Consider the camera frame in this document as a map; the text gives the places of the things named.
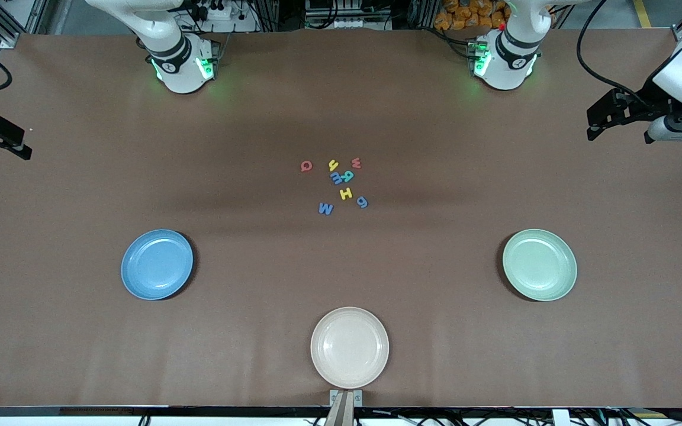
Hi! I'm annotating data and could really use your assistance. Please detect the green plate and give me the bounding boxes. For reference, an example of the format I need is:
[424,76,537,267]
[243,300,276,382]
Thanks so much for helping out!
[502,228,578,302]

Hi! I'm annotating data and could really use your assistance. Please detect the blue plate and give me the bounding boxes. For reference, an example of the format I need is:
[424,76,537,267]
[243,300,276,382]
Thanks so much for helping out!
[121,229,194,301]

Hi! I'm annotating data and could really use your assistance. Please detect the beige plate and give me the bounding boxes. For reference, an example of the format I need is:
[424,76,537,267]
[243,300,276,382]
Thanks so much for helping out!
[310,306,390,390]

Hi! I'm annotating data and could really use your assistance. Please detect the brown table cover sheet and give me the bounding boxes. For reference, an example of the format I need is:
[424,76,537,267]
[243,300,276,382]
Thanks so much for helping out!
[0,28,682,409]

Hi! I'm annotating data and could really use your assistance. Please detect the bag of orange items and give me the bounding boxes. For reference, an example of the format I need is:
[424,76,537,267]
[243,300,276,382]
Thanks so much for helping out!
[434,0,507,31]

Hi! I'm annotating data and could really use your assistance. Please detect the white power strip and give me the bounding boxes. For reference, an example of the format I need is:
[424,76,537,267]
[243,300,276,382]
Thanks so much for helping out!
[196,0,241,21]

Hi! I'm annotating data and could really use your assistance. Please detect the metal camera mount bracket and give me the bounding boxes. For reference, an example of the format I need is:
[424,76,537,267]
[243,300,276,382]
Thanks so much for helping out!
[329,389,363,426]

